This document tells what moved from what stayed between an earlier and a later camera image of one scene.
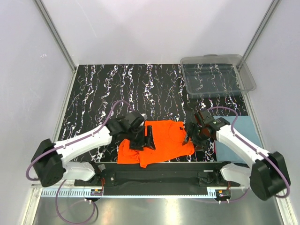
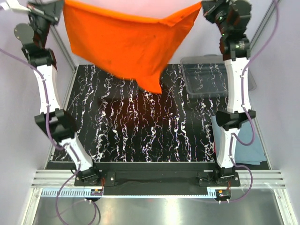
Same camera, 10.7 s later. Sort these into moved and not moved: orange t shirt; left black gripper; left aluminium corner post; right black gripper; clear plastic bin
Moved: right black gripper; left black gripper; orange t shirt
Not moved: left aluminium corner post; clear plastic bin
